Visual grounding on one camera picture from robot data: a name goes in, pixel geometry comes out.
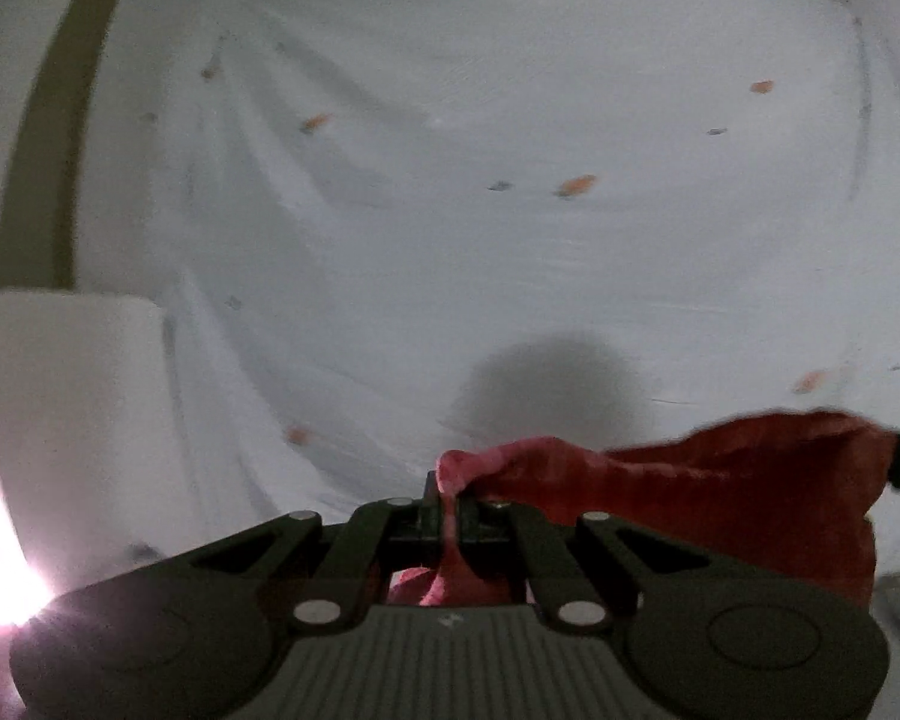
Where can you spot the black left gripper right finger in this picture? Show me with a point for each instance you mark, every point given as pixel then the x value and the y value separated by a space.
pixel 701 635

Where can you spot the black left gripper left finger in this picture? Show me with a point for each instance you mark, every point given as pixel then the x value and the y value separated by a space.
pixel 201 634

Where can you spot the red checkered cloth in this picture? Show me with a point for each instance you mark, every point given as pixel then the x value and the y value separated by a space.
pixel 786 492

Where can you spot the white carrot print sheet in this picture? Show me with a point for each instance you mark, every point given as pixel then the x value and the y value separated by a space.
pixel 376 230

